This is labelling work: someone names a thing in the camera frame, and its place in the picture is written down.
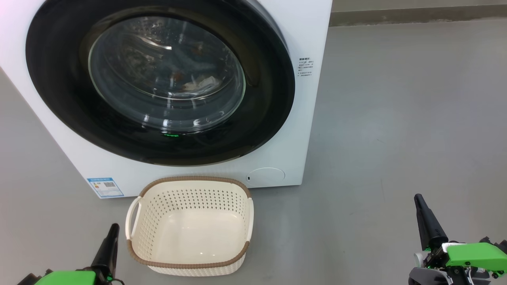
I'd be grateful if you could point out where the small black text sticker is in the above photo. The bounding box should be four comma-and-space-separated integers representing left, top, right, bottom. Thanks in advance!
298, 58, 314, 78

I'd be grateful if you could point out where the cream laundry basket brown rim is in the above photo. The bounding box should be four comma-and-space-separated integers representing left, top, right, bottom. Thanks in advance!
126, 177, 254, 277

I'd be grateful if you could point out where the oval white filter cover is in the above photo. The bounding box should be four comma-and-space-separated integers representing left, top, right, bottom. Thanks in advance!
246, 167, 286, 187

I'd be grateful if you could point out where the black round washing machine door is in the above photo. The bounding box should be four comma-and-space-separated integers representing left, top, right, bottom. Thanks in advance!
25, 0, 296, 167

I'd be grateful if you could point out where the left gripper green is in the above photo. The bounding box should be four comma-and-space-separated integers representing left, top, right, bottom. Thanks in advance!
18, 224, 120, 285

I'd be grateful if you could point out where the white front-load washing machine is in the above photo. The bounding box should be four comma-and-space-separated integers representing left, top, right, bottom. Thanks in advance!
0, 0, 333, 198

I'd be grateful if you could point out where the blue patterned garment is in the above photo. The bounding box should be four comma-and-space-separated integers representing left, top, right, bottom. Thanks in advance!
158, 44, 238, 95

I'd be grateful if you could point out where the blue energy label sticker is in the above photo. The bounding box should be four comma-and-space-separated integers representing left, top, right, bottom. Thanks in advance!
87, 178, 124, 198

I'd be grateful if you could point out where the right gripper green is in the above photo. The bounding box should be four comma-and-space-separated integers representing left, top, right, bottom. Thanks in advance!
408, 194, 507, 285

